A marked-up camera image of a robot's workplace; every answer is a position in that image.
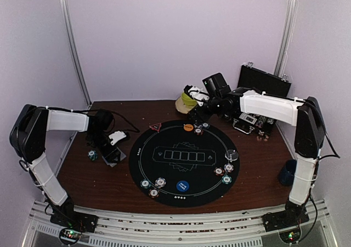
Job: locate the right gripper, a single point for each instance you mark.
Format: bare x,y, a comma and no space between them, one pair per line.
194,119

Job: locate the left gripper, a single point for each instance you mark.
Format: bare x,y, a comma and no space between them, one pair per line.
107,153

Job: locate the green chip stack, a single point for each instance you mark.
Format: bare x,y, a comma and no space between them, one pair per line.
92,155

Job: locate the blue fifty chip top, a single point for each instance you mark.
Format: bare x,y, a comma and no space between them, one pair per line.
205,125

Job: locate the black hundred chip top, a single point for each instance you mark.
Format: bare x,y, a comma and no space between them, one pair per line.
198,131

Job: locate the black hundred chip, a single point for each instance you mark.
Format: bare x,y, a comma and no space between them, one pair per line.
198,131
154,193

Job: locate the orange big blind button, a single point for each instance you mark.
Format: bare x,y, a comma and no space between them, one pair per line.
188,127

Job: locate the green fifty chip bottom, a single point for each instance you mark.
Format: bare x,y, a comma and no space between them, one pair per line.
145,184

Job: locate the blue ten chip bottom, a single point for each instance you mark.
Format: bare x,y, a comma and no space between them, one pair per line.
160,182

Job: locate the black hundred chip bottom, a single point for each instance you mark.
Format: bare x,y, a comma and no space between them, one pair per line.
154,193

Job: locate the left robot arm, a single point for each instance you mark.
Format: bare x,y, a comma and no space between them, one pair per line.
28,138

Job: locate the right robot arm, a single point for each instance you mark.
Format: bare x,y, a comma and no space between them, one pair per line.
303,114

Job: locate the green plastic bowl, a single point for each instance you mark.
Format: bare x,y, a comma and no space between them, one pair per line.
187,101

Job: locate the beige bird plate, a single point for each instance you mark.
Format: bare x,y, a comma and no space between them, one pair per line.
180,107

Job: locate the black poker chip case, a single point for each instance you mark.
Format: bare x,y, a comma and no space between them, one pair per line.
263,102

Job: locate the red triangular token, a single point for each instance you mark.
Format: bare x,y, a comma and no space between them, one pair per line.
156,127

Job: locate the clear dealer button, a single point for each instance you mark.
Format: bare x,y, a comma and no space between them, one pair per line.
231,155

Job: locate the round black poker mat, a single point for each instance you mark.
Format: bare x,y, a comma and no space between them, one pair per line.
176,154

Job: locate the blue small blind button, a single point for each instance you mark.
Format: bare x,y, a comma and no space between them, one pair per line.
182,186

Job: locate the dark blue mug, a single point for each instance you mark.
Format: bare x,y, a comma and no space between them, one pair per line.
287,173

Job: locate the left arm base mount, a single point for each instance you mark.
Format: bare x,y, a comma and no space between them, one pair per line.
72,231

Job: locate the right aluminium post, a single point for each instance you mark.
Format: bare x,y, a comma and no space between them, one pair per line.
286,37

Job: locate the aluminium post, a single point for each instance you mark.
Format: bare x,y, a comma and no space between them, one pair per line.
286,37
74,53

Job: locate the aluminium front rail frame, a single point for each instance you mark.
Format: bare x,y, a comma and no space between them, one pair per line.
236,228

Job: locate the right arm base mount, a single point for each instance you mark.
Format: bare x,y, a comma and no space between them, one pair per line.
290,232

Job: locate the left aluminium post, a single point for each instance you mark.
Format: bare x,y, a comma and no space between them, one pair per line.
74,53

